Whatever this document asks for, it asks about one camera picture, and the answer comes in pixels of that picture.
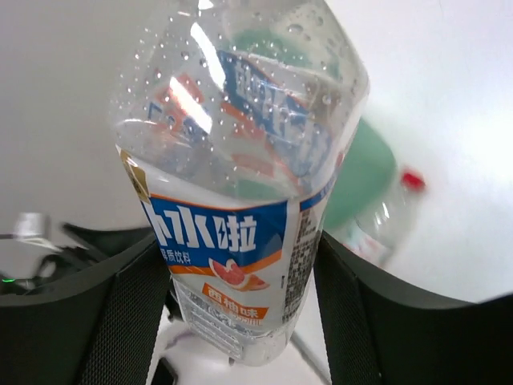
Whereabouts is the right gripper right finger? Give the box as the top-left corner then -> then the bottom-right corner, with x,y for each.
313,233 -> 512,384

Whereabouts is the red cap water bottle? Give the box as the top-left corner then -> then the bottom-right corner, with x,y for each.
339,169 -> 426,268

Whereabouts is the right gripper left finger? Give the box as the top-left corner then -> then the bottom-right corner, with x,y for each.
1,228 -> 169,384

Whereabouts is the grapefruit label white cap bottle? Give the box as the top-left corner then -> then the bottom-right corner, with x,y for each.
109,1 -> 370,367

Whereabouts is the green plastic bin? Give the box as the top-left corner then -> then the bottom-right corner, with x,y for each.
230,27 -> 398,232

